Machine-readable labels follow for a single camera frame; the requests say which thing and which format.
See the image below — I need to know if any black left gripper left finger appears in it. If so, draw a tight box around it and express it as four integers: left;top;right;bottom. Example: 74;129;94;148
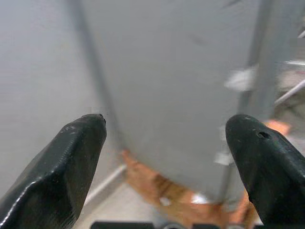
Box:
0;114;107;229

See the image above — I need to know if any grey fridge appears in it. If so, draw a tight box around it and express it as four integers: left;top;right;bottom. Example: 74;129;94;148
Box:
69;0;290;206

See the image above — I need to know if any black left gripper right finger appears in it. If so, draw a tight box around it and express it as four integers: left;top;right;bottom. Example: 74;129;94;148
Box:
225;114;305;225

